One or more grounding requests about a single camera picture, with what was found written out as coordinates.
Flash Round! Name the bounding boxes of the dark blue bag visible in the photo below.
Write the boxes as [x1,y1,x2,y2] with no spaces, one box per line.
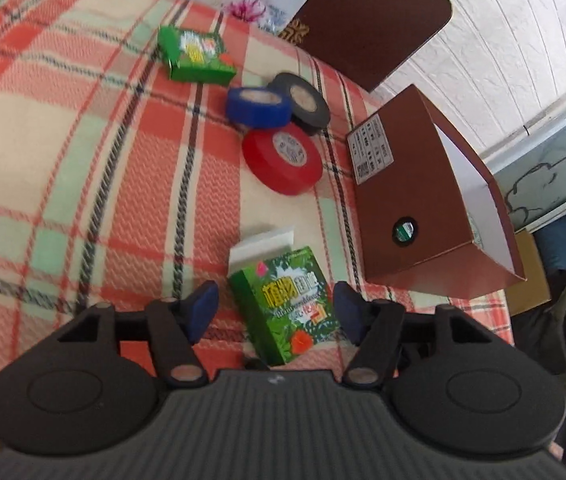
[532,214,566,278]

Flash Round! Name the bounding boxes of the brown cardboard storage box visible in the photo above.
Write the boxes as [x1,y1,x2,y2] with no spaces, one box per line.
[346,86,525,299]

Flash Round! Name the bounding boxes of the white box under green box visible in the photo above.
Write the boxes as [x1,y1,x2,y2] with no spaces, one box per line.
[228,226,294,275]

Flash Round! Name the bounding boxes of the blue tape roll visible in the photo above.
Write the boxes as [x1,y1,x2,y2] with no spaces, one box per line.
[225,87,292,129]

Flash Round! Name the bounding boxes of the brown wooden headboard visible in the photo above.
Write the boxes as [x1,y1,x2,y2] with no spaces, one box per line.
[279,0,452,91]

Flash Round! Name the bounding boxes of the painted grey door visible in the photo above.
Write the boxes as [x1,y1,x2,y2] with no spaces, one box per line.
[494,125,566,230]

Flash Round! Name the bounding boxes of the red tape roll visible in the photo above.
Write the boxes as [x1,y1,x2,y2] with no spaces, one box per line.
[242,124,323,196]

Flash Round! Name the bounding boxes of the black tape roll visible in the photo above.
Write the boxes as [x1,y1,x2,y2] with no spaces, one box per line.
[267,72,331,136]

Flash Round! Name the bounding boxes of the large cardboard box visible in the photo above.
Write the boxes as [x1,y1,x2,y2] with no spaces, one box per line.
[505,231,551,316]

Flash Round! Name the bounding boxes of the plaid bed blanket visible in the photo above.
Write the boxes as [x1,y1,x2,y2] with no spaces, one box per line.
[0,0,514,470]

